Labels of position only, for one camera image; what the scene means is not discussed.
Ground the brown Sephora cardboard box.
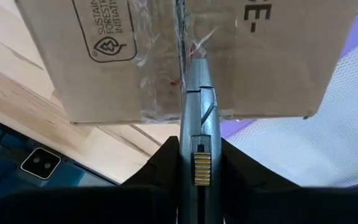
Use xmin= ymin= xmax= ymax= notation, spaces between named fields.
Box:
xmin=14 ymin=0 xmax=358 ymax=125

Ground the white mesh pouch purple trim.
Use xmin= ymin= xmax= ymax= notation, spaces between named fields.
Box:
xmin=221 ymin=9 xmax=358 ymax=189

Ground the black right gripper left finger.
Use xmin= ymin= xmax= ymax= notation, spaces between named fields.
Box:
xmin=0 ymin=136 xmax=180 ymax=224

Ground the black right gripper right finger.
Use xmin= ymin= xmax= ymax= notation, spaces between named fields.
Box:
xmin=221 ymin=138 xmax=358 ymax=224

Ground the grey utility knife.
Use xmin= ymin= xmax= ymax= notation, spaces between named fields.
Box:
xmin=177 ymin=57 xmax=224 ymax=224

